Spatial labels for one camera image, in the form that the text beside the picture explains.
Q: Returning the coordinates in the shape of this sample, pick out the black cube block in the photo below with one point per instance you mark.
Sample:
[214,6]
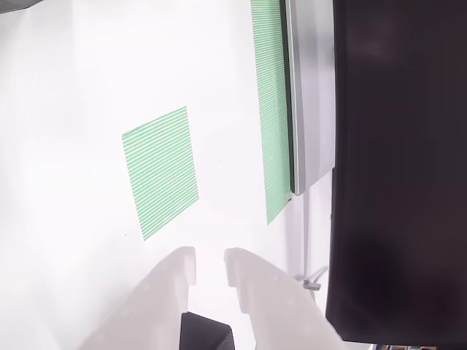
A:
[204,333]

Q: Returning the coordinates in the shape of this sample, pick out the green striped square marker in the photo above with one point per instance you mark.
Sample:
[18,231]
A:
[160,173]

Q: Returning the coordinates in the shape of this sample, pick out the black monitor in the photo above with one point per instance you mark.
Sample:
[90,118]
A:
[401,146]

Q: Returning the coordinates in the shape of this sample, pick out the green striped tape strip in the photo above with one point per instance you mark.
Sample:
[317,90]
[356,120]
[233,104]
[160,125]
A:
[271,109]

